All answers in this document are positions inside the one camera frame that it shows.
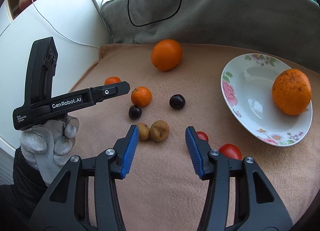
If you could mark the large red cherry tomato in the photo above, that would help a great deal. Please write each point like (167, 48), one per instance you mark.
(231, 151)

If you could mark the small red cherry tomato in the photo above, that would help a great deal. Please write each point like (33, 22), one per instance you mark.
(202, 135)

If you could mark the left white gloved hand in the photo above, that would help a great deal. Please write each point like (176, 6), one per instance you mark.
(47, 147)

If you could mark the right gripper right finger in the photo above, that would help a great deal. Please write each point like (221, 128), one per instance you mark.
(257, 204)

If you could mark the dark plum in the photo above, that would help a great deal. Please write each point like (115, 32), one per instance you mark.
(177, 101)
(134, 112)

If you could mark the brown longan fruit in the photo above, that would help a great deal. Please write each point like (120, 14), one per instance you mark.
(159, 131)
(144, 131)

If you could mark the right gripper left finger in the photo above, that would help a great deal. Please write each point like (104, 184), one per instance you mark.
(83, 196)

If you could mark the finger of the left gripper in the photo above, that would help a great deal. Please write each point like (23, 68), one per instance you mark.
(105, 92)

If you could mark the speckled large orange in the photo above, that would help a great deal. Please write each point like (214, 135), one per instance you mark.
(291, 92)

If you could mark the small mandarin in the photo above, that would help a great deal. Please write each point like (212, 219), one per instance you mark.
(141, 96)
(112, 80)

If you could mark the floral white plate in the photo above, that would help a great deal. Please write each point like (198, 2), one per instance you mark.
(246, 84)

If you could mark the grey blanket backrest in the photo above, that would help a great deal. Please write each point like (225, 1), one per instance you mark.
(285, 28)

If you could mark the smooth large orange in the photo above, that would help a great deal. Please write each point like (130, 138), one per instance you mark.
(166, 55)

